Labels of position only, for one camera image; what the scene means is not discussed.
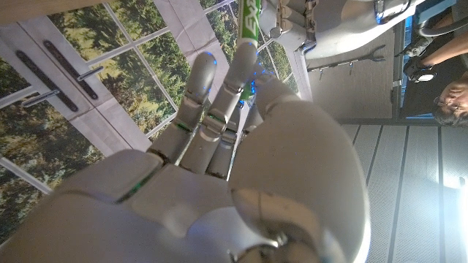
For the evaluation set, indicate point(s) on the person forearm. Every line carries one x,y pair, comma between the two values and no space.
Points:
451,49

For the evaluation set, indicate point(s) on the printed window backdrop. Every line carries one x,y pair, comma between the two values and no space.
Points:
109,73

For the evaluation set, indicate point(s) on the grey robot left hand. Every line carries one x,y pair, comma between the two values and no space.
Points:
340,18

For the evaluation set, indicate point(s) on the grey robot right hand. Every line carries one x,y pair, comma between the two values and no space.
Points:
219,204

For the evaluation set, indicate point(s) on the white green marker body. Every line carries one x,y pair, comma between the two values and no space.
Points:
249,22

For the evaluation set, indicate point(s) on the person head with glasses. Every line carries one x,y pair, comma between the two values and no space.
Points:
453,106

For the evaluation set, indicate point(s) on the green marker cap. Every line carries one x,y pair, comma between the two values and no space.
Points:
248,93

